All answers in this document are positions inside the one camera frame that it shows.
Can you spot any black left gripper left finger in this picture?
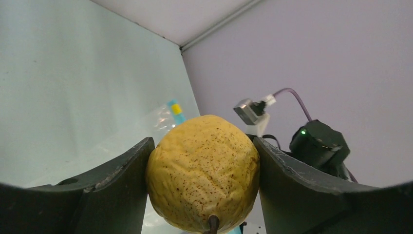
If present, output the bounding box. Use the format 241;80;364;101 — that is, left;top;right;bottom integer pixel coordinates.
0;137;154;234

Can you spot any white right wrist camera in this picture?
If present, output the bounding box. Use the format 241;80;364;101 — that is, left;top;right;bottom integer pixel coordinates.
233;94;276;137

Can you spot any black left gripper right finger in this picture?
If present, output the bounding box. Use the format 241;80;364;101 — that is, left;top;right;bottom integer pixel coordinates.
253;137;413;234

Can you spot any clear zip bag blue zipper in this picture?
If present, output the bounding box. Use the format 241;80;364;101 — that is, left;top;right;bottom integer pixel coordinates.
94;99;243;234

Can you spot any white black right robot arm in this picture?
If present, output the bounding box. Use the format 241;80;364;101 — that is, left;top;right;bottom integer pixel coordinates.
283;119;357;182

